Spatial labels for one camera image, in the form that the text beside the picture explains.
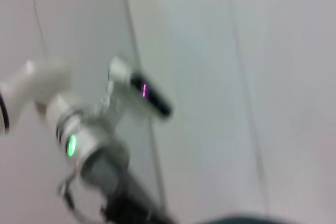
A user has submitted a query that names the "dark teal fabric lunch bag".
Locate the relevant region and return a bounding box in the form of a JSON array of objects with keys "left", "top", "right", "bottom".
[{"left": 207, "top": 214, "right": 336, "bottom": 224}]

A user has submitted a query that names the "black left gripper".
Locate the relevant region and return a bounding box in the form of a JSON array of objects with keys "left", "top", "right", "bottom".
[{"left": 86, "top": 142, "right": 180, "bottom": 224}]

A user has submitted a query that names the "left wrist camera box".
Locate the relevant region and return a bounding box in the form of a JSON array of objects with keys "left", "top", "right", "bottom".
[{"left": 107, "top": 56, "right": 176, "bottom": 119}]

